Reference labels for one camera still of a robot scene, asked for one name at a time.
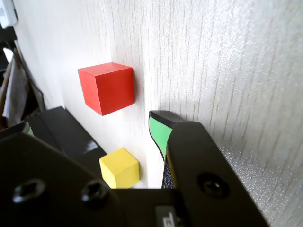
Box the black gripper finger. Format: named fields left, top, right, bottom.
left=0, top=122, right=126, bottom=227
left=148, top=110, right=270, bottom=227

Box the yellow wooden cube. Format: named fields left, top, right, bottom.
left=98, top=148, right=140, bottom=190

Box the red wooden cube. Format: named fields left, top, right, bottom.
left=77, top=62, right=135, bottom=116

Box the black open box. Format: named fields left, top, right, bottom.
left=39, top=106, right=107, bottom=161

